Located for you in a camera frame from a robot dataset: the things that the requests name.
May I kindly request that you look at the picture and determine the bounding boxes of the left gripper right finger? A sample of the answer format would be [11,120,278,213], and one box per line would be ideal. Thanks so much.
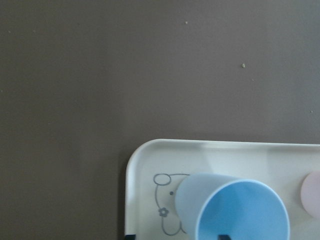
[217,234,231,240]

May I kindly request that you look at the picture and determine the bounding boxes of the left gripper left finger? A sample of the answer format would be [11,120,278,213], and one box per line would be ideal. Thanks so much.
[124,234,136,240]

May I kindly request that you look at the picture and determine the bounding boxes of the blue cup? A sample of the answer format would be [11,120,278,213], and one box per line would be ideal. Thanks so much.
[175,173,290,240]

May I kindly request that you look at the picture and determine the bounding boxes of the pink cup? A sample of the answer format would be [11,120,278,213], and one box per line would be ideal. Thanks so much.
[300,171,320,219]

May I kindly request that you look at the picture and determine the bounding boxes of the cream rabbit tray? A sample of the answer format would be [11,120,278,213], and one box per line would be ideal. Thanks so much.
[124,139,320,240]

